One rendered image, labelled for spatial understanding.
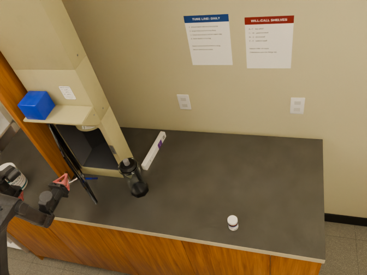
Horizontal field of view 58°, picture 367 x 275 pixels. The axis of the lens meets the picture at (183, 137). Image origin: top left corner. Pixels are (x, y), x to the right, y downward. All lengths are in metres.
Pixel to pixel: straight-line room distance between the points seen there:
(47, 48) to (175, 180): 0.94
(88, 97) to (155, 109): 0.64
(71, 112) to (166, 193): 0.66
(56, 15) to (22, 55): 0.27
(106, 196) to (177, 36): 0.95
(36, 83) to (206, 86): 0.85
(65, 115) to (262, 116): 1.06
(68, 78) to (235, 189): 0.98
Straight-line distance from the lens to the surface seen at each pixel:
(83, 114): 1.56
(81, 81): 1.50
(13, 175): 1.84
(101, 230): 2.03
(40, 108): 1.61
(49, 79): 1.59
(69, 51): 1.45
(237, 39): 1.66
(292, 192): 1.79
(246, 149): 1.95
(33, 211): 1.51
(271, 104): 1.89
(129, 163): 1.70
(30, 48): 1.52
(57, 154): 2.00
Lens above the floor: 2.43
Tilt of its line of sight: 46 degrees down
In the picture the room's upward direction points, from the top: 15 degrees counter-clockwise
